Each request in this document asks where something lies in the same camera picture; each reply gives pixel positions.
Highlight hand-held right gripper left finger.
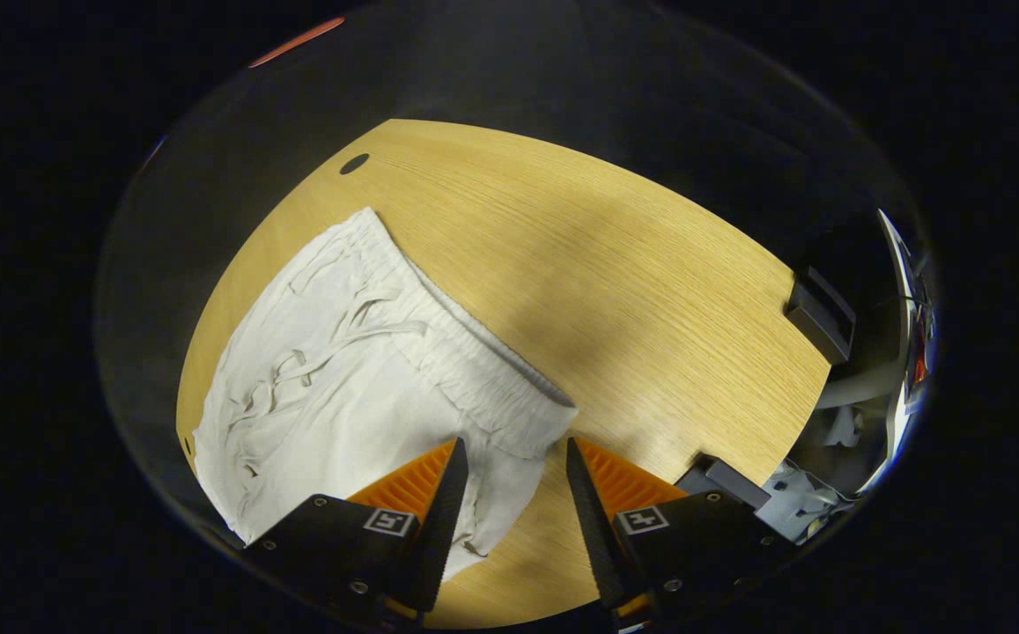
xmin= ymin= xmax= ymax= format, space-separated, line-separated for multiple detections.
xmin=245 ymin=437 xmax=470 ymax=617

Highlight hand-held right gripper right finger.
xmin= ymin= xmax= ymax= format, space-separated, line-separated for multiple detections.
xmin=565 ymin=436 xmax=799 ymax=622

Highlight white jeans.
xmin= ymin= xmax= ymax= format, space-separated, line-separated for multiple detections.
xmin=192 ymin=207 xmax=579 ymax=582

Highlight white crumpled sheets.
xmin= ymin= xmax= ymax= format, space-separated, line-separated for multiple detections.
xmin=756 ymin=407 xmax=867 ymax=542

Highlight dark metal table bracket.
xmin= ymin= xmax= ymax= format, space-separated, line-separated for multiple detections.
xmin=785 ymin=267 xmax=858 ymax=366
xmin=675 ymin=453 xmax=774 ymax=513

